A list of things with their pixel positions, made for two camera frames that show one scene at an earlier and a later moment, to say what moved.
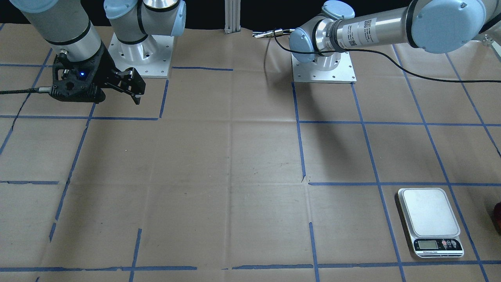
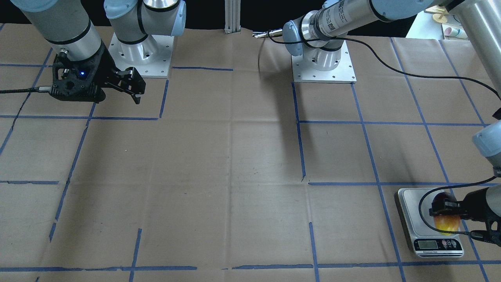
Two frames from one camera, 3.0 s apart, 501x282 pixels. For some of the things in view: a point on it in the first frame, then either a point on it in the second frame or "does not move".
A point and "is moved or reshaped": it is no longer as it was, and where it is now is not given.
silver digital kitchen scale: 433,223 does not move
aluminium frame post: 232,13 does not move
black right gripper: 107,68 does not move
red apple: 497,217 is moved or reshaped
